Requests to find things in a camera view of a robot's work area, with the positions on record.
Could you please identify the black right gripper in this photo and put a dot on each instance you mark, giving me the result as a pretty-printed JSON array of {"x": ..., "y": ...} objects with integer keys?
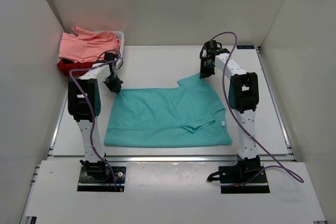
[{"x": 204, "y": 73}]

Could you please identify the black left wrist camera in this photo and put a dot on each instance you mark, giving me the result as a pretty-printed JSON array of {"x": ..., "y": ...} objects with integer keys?
[{"x": 115, "y": 57}]

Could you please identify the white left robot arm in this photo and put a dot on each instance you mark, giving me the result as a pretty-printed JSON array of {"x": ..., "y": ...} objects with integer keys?
[{"x": 84, "y": 105}]

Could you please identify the white plastic basket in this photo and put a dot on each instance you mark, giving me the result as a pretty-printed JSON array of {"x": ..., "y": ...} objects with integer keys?
[{"x": 119, "y": 36}]

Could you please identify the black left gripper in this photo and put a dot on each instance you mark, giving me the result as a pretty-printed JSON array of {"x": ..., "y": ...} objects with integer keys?
[{"x": 115, "y": 88}]

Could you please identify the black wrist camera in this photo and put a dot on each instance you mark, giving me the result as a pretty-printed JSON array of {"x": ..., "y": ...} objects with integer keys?
[
  {"x": 115, "y": 57},
  {"x": 212, "y": 48}
]

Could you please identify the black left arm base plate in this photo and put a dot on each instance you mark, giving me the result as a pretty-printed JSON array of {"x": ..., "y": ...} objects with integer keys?
[{"x": 103, "y": 183}]

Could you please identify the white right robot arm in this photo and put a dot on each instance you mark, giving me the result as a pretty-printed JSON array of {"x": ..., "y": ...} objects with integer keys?
[{"x": 242, "y": 99}]

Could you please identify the teal t shirt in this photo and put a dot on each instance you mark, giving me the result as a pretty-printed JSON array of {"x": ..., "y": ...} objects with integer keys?
[{"x": 189, "y": 115}]

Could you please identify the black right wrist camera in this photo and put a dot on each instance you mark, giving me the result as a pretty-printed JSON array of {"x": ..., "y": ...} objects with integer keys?
[{"x": 212, "y": 48}]

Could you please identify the red t shirt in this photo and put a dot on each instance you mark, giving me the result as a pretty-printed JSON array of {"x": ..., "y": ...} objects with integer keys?
[{"x": 65, "y": 66}]

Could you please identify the aluminium table rail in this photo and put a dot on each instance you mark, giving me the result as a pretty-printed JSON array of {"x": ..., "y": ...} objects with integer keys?
[{"x": 218, "y": 158}]

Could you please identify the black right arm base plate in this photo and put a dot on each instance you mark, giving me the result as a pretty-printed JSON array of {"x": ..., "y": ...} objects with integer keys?
[{"x": 246, "y": 176}]

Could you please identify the pink t shirt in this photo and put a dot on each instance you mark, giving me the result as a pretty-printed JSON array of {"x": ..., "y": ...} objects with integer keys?
[{"x": 85, "y": 46}]

